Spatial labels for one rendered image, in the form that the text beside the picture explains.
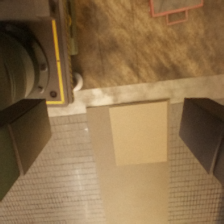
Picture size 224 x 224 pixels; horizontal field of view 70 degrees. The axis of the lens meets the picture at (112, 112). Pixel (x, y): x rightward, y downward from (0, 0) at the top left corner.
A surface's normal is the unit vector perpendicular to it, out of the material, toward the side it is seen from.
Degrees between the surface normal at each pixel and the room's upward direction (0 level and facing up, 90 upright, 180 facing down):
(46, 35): 0
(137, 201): 0
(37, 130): 90
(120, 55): 0
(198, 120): 90
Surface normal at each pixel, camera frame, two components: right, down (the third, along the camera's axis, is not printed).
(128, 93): 0.00, 0.36
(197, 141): -1.00, 0.00
